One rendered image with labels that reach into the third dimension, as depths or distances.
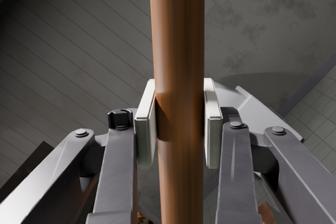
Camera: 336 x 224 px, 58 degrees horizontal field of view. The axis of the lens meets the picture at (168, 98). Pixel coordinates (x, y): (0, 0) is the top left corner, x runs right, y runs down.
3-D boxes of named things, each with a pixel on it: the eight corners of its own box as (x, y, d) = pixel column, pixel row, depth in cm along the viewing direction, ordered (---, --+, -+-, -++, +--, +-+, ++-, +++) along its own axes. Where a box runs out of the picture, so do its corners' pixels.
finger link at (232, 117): (225, 147, 13) (294, 147, 13) (216, 106, 18) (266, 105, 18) (224, 176, 14) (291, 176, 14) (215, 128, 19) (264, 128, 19)
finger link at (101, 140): (132, 176, 14) (70, 177, 14) (145, 129, 19) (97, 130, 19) (130, 148, 14) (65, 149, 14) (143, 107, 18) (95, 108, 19)
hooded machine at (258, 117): (290, 122, 367) (216, 60, 345) (310, 141, 315) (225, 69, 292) (251, 160, 382) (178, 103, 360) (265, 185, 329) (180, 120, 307)
